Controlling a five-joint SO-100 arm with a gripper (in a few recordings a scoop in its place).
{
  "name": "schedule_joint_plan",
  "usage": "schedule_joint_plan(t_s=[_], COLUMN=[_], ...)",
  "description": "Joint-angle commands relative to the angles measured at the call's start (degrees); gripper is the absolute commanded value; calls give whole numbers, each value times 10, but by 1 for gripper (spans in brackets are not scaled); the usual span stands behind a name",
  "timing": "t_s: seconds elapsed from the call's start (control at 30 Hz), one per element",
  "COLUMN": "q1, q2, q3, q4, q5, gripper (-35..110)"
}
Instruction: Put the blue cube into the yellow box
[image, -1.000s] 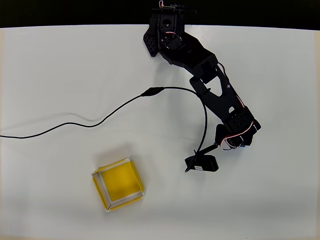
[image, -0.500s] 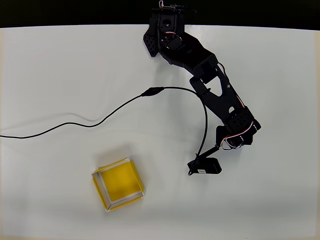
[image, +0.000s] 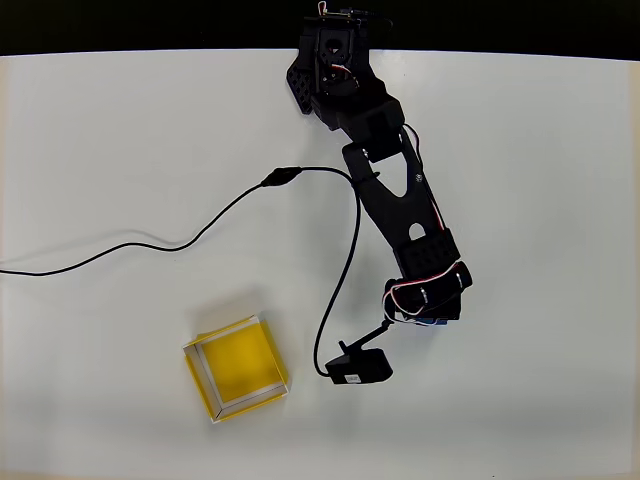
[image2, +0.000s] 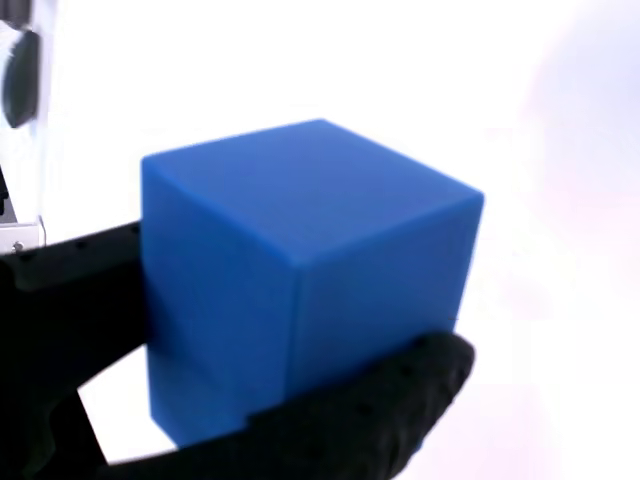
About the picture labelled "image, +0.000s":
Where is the yellow cardboard box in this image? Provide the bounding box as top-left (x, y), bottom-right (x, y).
top-left (181, 311), bottom-right (292, 425)

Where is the red white servo wire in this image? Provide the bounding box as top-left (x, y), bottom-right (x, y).
top-left (381, 269), bottom-right (462, 327)

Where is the black webcam on mount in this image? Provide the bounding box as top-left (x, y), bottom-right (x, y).
top-left (324, 319), bottom-right (395, 387)

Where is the black camera cable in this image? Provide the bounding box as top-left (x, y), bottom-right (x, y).
top-left (0, 165), bottom-right (363, 379)

